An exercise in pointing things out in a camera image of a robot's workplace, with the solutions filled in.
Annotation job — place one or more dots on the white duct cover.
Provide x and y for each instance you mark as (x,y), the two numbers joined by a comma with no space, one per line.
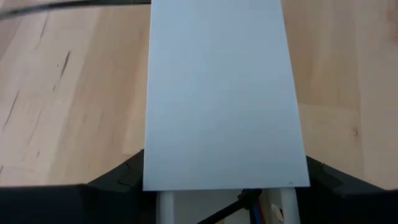
(224,93)

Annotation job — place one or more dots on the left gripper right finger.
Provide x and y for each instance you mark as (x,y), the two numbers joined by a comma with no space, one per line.
(348,205)

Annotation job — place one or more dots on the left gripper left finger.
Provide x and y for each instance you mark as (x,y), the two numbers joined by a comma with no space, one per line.
(62,205)

